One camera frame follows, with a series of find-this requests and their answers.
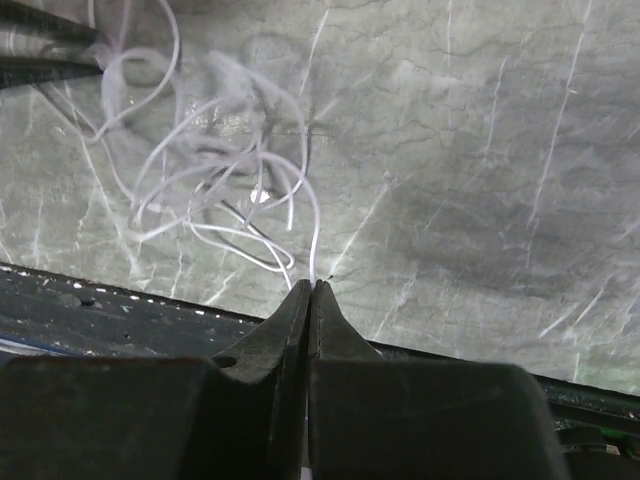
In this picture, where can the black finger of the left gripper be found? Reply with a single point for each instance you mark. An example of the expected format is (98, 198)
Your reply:
(26, 29)
(21, 71)

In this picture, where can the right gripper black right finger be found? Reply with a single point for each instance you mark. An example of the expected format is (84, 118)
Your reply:
(331, 336)

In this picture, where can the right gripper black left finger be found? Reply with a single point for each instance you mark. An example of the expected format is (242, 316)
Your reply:
(261, 401)

